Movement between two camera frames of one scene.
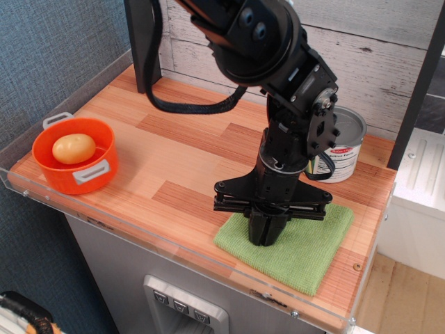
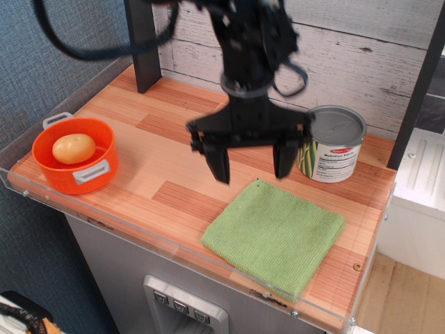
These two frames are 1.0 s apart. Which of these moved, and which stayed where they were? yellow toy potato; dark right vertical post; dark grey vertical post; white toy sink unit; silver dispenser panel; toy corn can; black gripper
Moved: black gripper
Stayed: dark grey vertical post; toy corn can; dark right vertical post; yellow toy potato; white toy sink unit; silver dispenser panel
